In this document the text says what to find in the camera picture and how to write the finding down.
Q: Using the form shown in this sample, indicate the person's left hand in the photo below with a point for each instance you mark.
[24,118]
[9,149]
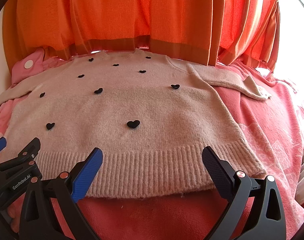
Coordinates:
[14,211]

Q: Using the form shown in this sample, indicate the orange curtain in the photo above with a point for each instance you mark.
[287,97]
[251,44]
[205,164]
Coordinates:
[201,31]

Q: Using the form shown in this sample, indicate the beige sweater with black hearts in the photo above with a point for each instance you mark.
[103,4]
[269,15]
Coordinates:
[149,114]

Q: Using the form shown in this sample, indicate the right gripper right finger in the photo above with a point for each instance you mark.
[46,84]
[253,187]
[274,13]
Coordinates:
[266,219]

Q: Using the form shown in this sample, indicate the pink pillow with white dots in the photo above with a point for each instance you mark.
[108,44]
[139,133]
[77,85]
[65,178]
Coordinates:
[32,65]

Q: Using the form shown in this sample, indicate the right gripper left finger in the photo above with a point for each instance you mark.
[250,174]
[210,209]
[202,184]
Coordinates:
[38,218]

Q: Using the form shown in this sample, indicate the pink fleece blanket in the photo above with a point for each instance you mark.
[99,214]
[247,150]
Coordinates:
[274,130]

